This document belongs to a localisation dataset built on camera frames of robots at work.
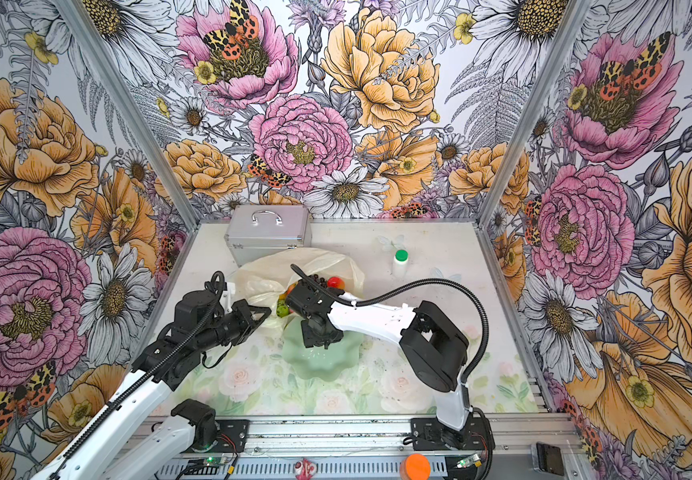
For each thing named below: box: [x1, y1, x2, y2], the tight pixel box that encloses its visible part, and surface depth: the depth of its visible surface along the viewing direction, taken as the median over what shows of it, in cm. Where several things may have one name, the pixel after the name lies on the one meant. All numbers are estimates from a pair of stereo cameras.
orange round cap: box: [405, 453, 431, 480], surface depth 63 cm
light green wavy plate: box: [282, 316, 365, 381], surface depth 87 cm
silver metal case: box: [224, 205, 313, 267], surface depth 101 cm
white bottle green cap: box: [393, 249, 409, 279], surface depth 102 cm
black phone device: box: [536, 441, 565, 476], surface depth 71 cm
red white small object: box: [294, 458, 317, 480], surface depth 67 cm
